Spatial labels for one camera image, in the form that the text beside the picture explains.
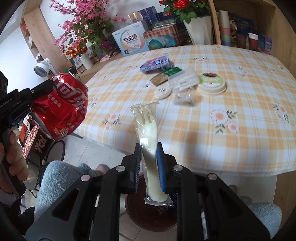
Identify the fluffy blue left slipper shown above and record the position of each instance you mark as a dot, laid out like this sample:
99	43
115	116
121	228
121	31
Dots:
57	178

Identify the light blue probiotic box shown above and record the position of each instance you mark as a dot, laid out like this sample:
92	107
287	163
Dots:
130	39

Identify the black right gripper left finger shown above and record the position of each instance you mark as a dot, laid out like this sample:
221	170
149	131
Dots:
89	209

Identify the pink teal packaged box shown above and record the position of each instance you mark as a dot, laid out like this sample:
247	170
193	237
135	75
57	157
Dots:
162	37

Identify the red rose bouquet white vase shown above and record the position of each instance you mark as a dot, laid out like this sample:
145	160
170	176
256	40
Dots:
196	16

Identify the white plastic fork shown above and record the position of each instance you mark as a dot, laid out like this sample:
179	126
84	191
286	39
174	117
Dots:
147	133

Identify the crushed red cola can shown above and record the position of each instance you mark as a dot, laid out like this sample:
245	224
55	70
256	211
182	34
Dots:
61	111

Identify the green brown snack packet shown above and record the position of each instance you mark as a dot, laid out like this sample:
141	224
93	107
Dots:
164	76

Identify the red black printed box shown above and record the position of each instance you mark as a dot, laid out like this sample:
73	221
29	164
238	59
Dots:
33	140

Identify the yellow plaid floral tablecloth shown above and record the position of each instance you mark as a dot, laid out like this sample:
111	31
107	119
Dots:
249	129

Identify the gold silver box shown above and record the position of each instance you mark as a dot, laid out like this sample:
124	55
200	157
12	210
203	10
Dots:
135	17

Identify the pink blossom flower arrangement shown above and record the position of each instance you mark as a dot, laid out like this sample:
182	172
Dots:
89	24

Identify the dark blue glitter box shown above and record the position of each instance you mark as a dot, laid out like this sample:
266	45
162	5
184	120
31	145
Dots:
149	14

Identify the orange flowers white vase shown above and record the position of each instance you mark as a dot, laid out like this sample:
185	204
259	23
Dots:
79	56

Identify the fluffy blue slipper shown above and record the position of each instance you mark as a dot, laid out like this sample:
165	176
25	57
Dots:
268	213
57	178

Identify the white security camera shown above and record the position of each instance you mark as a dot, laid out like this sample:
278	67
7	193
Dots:
43	68

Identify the fluffy blue right slipper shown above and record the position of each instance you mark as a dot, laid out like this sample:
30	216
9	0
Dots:
268	213

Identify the red cup on shelf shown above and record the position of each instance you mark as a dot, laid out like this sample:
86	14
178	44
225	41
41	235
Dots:
253	41

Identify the blue pink snack wrapper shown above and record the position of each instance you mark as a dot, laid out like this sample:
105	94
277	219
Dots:
161	63

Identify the clear plastic wrapper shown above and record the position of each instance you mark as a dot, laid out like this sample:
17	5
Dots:
183	83

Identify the wooden shelf unit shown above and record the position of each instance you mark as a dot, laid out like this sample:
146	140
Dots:
268	19

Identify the small white round lid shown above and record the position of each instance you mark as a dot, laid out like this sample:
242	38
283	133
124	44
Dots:
162	92

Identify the person's left hand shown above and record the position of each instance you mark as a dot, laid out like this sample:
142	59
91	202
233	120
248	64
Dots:
18	168

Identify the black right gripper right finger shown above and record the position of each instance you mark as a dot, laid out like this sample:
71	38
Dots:
207	209

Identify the stacked pastel cups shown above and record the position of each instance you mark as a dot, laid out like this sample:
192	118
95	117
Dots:
224	27

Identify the dark green card box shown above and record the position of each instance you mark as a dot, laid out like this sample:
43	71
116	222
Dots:
162	24

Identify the dark red trash bin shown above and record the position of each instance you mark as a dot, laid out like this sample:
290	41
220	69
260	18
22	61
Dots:
149	217

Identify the yogurt cup green lid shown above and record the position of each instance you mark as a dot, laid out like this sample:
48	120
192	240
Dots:
211	84

